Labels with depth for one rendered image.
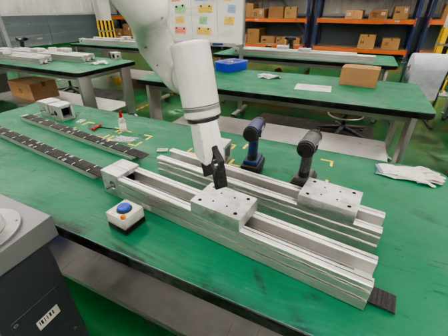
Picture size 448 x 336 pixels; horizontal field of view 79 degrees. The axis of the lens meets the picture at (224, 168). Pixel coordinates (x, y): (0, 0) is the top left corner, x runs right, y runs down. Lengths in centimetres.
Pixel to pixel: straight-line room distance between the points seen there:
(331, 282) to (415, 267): 28
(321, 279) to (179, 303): 81
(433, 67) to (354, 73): 173
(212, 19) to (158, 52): 328
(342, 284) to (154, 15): 67
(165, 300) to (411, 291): 98
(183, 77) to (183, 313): 104
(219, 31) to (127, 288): 322
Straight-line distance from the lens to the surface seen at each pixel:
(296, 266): 73
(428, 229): 108
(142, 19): 57
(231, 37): 383
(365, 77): 275
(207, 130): 60
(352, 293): 73
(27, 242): 94
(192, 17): 408
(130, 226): 89
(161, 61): 68
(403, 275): 88
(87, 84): 361
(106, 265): 163
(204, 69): 59
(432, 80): 439
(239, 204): 76
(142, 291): 146
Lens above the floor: 137
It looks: 30 degrees down
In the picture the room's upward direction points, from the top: straight up
